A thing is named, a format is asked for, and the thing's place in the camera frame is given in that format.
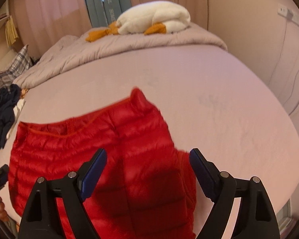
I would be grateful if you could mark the white cloth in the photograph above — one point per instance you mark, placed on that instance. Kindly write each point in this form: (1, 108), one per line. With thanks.
(20, 105)

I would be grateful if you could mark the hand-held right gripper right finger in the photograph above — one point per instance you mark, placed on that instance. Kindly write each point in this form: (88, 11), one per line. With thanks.
(201, 174)

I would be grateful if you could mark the red down jacket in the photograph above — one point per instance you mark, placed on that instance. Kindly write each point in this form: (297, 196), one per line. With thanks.
(64, 159)

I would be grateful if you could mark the dark navy garment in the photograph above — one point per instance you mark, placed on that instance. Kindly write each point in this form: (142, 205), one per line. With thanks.
(3, 114)

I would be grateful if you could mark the person's left hand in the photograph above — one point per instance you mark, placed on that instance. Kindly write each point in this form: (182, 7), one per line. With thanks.
(2, 209)

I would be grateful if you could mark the yellow hanging cloth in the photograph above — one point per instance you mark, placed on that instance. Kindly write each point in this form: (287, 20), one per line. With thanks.
(12, 31)

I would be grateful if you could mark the white power strip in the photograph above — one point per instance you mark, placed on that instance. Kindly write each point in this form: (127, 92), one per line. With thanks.
(291, 15)

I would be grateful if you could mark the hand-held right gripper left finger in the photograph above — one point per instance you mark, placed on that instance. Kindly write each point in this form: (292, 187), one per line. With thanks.
(93, 171)

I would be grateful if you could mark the white goose plush toy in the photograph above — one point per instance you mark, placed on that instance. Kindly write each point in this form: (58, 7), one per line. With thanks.
(154, 16)

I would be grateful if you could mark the plaid pillow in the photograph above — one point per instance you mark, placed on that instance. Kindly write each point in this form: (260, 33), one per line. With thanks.
(17, 67)

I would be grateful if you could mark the blue grey curtain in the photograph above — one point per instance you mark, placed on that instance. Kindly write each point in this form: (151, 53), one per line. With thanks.
(107, 2)

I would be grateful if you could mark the grey quilted duvet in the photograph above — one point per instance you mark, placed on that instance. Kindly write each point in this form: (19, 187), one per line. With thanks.
(139, 47)

